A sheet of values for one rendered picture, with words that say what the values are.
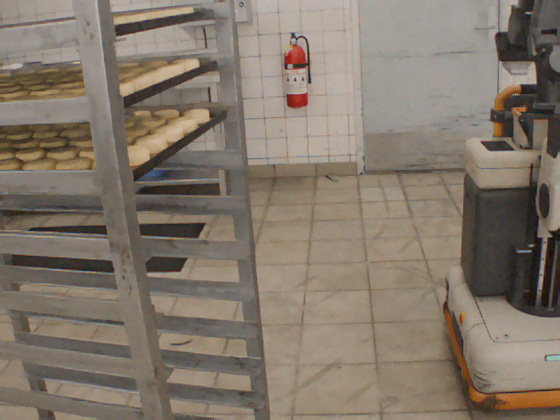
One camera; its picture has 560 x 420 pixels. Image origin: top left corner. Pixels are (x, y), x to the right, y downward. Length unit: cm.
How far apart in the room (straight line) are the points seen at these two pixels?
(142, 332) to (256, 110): 375
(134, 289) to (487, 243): 155
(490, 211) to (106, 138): 158
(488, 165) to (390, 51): 248
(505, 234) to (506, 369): 46
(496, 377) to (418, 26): 294
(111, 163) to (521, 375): 158
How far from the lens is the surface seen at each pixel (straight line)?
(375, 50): 441
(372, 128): 450
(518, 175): 208
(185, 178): 396
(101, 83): 70
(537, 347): 202
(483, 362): 198
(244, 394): 139
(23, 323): 159
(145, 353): 81
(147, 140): 91
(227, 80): 112
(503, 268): 219
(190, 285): 128
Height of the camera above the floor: 135
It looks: 20 degrees down
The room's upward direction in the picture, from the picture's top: 4 degrees counter-clockwise
